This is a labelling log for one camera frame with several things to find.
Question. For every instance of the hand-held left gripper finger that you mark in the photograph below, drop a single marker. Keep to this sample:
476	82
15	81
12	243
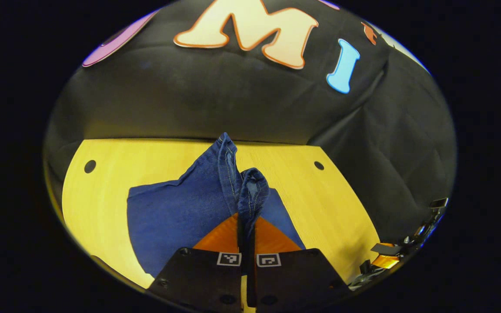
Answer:
241	248
251	248

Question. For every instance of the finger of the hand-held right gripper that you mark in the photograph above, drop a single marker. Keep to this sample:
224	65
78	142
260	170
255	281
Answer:
385	261

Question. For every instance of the blue denim jeans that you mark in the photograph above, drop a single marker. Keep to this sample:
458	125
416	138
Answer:
176	213

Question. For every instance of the black backdrop cloth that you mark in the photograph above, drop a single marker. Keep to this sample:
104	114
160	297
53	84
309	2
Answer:
189	100

